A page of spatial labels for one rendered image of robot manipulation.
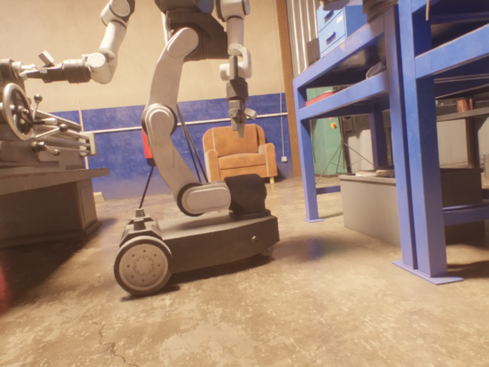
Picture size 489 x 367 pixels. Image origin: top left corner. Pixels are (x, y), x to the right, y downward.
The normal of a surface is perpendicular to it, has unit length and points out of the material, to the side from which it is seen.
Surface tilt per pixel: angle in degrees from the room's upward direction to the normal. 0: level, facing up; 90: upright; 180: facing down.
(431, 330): 0
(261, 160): 90
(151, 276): 90
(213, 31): 90
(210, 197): 90
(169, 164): 115
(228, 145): 103
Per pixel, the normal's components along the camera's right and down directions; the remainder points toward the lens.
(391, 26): -0.98, 0.12
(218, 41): 0.28, 0.43
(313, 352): -0.11, -0.99
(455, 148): 0.16, 0.06
